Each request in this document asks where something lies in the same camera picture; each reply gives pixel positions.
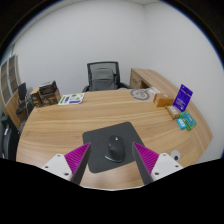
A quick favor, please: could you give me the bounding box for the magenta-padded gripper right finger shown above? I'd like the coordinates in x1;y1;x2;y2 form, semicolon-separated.
131;141;184;185

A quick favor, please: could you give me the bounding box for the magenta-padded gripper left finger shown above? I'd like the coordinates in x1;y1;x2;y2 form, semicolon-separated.
41;142;92;185

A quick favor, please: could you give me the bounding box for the dark grey computer mouse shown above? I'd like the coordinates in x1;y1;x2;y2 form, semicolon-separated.
104;134;126;164

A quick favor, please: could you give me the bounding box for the dark grey mouse pad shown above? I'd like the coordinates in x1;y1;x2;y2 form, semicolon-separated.
82;121;146;174

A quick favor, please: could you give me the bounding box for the small white round object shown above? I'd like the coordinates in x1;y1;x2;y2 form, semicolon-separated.
170;149;181;161

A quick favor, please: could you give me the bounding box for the cyan packet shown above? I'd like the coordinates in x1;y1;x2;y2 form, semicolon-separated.
176;117;187;131

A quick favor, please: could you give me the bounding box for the flat tan box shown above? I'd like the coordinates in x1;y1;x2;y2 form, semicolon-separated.
165;105;182;120

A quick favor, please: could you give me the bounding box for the green packet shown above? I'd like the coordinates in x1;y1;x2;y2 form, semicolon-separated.
179;110;198;131

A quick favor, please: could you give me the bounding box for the large black armchair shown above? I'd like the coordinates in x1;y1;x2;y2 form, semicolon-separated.
0;114;19;160

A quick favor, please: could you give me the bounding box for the small plain brown box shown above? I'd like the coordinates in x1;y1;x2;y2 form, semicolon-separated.
153;92;175;108

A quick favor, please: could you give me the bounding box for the green and purple printed sheet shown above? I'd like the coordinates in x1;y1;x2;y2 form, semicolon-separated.
57;92;86;106

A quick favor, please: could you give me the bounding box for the wide brown cardboard box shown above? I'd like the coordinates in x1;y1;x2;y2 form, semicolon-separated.
39;89;62;107

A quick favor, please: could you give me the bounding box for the purple standing card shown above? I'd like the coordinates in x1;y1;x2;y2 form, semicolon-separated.
172;83;194;113

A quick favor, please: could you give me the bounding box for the white sheet with round print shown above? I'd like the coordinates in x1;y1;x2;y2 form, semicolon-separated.
129;86;162;102

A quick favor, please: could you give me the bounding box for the open black box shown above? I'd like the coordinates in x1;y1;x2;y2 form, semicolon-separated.
38;80;58;96

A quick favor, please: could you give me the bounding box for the wooden shelf cabinet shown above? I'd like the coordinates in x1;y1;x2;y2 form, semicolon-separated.
0;54;23;129

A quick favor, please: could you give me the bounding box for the black metal-legged visitor chair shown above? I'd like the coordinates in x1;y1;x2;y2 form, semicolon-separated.
15;82;34;116

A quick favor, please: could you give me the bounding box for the wooden side desk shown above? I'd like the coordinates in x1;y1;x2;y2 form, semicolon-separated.
129;68;174;96

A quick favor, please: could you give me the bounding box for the black mesh office chair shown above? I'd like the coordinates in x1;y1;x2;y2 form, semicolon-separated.
81;61;132;93

